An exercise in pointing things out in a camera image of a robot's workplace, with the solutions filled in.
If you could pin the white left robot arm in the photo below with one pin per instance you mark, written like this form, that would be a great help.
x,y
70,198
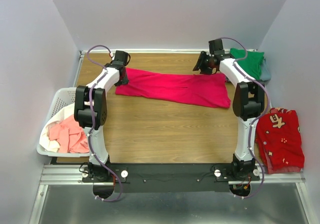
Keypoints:
x,y
90,111

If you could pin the peach pink garment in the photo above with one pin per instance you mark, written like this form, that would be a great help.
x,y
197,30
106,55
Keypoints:
x,y
67,137

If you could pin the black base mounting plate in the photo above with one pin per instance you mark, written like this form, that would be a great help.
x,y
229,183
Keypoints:
x,y
166,178

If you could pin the white cream garment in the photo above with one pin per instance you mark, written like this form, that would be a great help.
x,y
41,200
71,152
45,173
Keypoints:
x,y
44,141

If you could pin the green folded t shirt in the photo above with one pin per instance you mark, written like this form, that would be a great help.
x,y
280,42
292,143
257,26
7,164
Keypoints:
x,y
238,53

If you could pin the magenta t shirt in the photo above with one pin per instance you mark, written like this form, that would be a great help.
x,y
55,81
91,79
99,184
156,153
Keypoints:
x,y
201,90

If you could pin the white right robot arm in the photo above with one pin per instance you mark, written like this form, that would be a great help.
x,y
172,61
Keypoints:
x,y
250,102

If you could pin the white laundry basket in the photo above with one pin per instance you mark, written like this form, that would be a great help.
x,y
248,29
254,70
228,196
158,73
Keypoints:
x,y
62,98

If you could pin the red patterned folded t shirt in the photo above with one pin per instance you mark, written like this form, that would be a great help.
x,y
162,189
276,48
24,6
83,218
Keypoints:
x,y
279,141

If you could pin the grey blue folded t shirt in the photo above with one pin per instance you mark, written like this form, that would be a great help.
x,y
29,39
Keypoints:
x,y
266,74

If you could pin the aluminium frame rail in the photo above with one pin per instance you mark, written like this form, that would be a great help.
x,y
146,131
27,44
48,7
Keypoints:
x,y
168,194

